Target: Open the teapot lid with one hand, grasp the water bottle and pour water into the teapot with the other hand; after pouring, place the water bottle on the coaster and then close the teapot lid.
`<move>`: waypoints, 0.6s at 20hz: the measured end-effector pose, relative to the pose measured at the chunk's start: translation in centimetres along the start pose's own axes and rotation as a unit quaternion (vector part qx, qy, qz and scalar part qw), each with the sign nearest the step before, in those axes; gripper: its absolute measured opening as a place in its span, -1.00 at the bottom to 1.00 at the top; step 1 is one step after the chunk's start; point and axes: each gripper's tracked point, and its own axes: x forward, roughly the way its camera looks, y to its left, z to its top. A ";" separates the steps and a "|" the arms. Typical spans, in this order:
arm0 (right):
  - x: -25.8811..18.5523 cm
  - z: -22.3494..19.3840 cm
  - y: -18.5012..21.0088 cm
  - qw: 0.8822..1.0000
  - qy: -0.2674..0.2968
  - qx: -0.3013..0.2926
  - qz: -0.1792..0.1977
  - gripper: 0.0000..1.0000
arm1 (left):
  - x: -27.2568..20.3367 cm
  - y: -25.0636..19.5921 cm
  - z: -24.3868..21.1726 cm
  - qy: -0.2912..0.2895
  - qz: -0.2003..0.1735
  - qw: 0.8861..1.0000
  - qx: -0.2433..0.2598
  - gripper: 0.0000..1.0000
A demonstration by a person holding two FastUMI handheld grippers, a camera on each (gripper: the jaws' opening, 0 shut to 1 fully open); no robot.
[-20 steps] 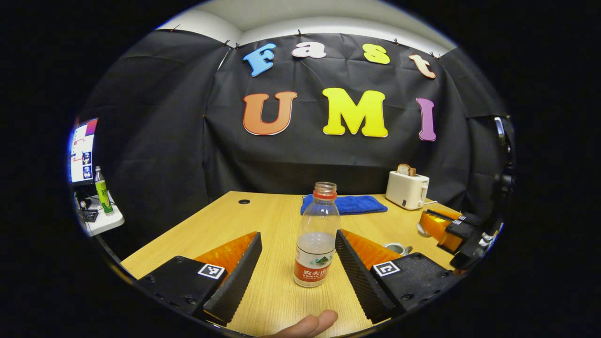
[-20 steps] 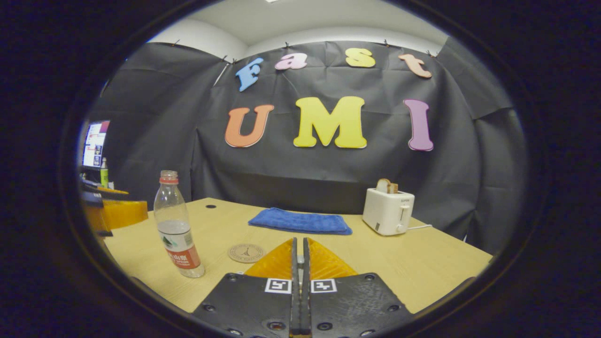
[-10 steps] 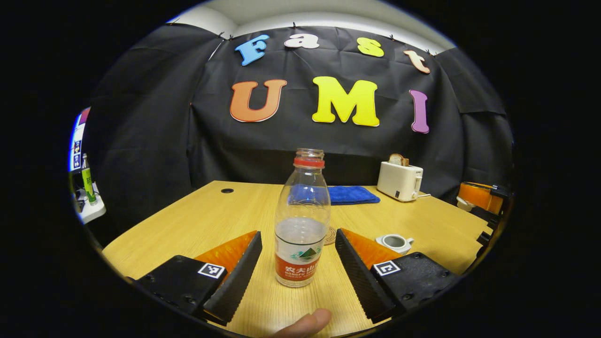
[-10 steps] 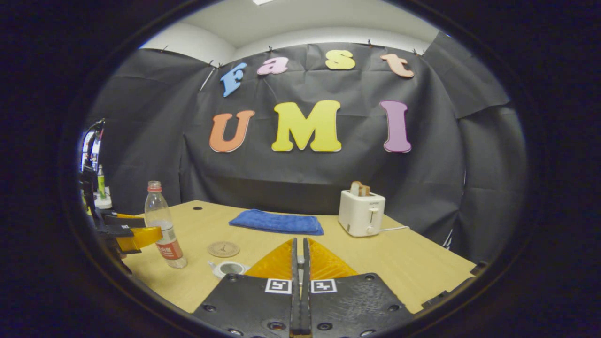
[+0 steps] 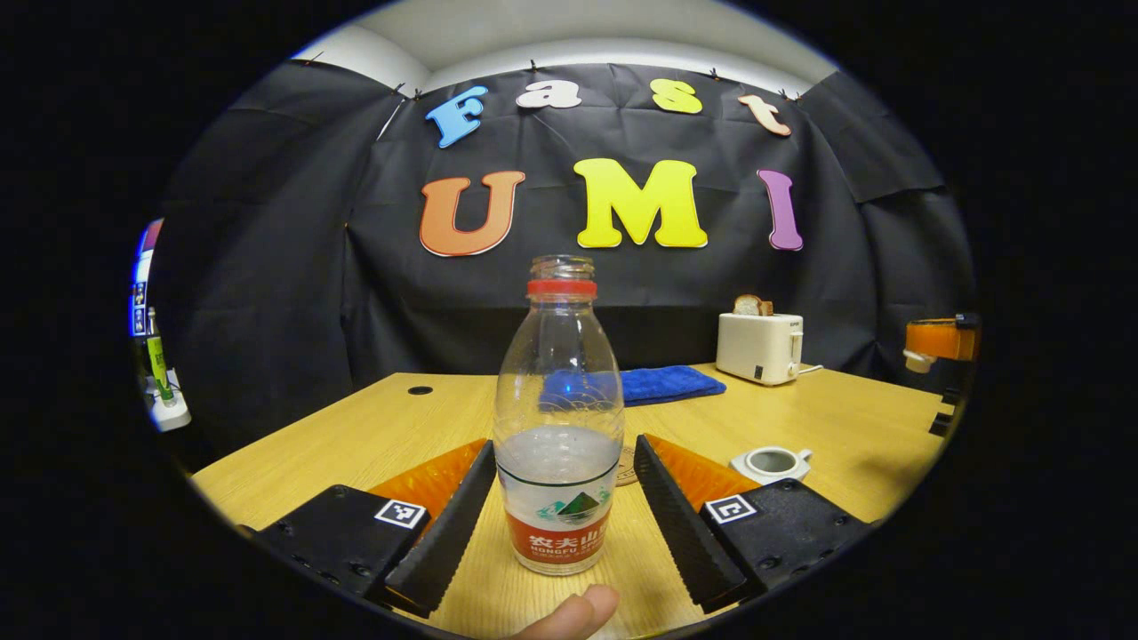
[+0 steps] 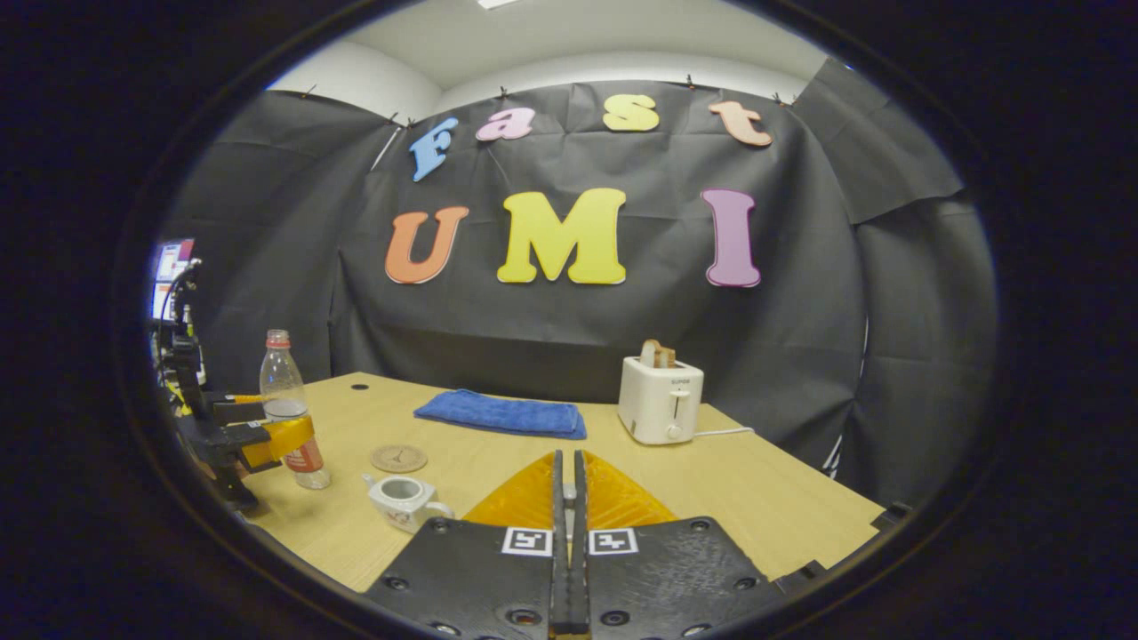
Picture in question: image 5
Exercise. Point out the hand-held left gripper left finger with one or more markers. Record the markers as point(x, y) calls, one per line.
point(444, 529)

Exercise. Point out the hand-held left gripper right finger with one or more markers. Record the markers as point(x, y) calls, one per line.
point(680, 529)

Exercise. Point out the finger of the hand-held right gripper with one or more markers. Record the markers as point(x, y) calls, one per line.
point(942, 338)

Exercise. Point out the round wooden coaster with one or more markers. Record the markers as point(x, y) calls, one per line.
point(628, 467)

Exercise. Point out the white teacup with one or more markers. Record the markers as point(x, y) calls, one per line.
point(769, 464)

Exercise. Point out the clear plastic water bottle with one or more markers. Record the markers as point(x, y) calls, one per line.
point(558, 462)

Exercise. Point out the green drink bottle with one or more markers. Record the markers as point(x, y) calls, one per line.
point(158, 364)

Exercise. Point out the black table edge clamp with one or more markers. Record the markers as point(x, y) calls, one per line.
point(941, 424)

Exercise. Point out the blue folded towel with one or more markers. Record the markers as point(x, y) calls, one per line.
point(671, 384)

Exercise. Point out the white toaster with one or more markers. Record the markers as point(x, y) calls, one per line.
point(756, 348)

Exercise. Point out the bread slice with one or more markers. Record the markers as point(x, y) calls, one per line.
point(751, 306)

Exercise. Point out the white side table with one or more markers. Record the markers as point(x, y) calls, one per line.
point(172, 414)

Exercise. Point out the black backdrop cloth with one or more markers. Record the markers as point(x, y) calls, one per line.
point(284, 267)

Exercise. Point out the computer monitor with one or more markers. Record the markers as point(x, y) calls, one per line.
point(142, 284)

